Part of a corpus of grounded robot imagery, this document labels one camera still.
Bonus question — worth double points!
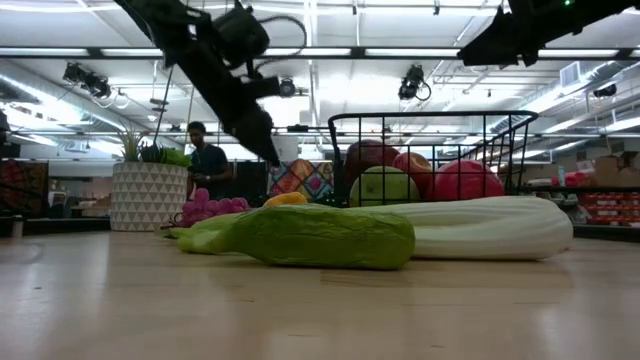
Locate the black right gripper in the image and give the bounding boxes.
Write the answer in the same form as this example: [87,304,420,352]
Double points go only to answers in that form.
[457,0,591,68]

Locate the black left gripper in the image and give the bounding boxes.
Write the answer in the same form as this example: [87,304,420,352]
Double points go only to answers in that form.
[174,42,281,167]

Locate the yellow bell pepper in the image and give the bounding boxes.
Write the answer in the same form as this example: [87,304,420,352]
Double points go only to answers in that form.
[263,191,310,208]

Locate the dark red apple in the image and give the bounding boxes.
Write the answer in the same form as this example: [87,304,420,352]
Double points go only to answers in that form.
[343,139,401,184]

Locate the green pear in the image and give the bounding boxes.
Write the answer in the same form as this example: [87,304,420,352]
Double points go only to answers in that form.
[348,165,422,207]

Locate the red yellow apple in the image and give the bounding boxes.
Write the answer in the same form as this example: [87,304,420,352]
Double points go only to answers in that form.
[392,152,434,199]

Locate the black cabinet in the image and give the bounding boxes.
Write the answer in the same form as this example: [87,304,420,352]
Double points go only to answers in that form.
[233,159,269,206]

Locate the person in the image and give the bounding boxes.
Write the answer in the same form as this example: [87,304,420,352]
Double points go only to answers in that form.
[185,121,234,201]

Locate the colourful patterned box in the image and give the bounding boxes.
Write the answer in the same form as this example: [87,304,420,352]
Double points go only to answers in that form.
[267,158,335,201]

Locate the white ceiling air vent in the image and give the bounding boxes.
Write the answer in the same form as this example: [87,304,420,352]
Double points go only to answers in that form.
[559,60,581,89]

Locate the purple grape bunch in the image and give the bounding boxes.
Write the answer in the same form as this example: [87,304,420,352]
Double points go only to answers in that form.
[172,187,250,229]

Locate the succulent in white patterned pot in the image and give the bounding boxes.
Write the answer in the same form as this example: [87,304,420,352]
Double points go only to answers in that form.
[110,127,194,233]

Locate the brown cardboard box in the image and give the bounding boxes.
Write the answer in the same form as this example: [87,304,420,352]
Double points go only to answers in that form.
[594,151,640,187]

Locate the black ceiling spotlight cluster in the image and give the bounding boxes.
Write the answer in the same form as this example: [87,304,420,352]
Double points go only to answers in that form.
[62,62,112,100]

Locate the shelf with red bins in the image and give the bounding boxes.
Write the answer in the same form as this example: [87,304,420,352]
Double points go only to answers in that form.
[519,185,640,241]

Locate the dark patterned panel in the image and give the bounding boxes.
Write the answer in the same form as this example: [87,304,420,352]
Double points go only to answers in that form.
[0,159,50,219]

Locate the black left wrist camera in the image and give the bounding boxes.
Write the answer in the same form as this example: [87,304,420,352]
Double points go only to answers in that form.
[243,74,283,100]

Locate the black wire basket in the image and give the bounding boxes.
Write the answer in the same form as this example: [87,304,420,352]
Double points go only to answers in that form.
[327,110,540,207]

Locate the thin black hanging cable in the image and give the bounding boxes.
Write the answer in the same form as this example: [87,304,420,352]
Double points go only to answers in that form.
[152,64,175,146]

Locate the black overhead light rail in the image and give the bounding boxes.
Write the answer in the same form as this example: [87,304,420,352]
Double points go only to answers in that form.
[0,46,640,62]

